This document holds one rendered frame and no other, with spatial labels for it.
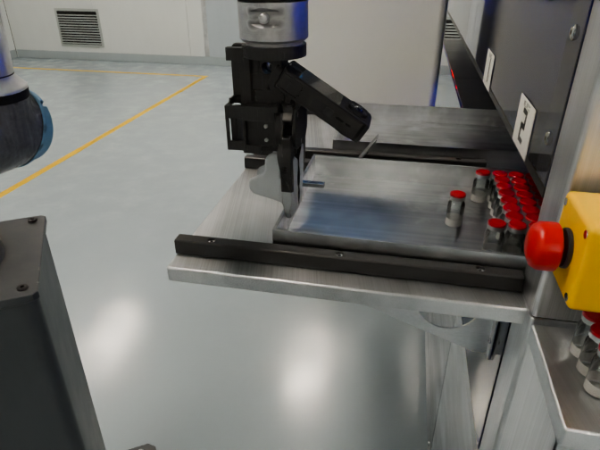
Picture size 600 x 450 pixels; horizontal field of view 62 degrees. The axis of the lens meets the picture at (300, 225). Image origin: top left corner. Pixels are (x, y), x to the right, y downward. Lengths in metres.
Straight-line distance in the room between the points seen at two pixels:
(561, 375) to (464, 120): 0.74
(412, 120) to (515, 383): 0.68
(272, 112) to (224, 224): 0.19
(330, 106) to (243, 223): 0.22
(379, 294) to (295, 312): 1.39
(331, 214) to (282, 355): 1.11
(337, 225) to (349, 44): 0.87
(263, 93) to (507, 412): 0.45
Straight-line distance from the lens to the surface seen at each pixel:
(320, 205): 0.72
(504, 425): 0.66
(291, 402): 1.62
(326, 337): 1.83
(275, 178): 0.61
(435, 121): 1.14
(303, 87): 0.56
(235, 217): 0.70
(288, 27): 0.55
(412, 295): 0.56
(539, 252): 0.43
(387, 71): 1.47
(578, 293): 0.44
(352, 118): 0.56
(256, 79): 0.58
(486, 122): 1.15
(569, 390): 0.50
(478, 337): 0.72
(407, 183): 0.81
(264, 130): 0.58
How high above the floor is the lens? 1.20
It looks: 28 degrees down
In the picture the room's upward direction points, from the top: straight up
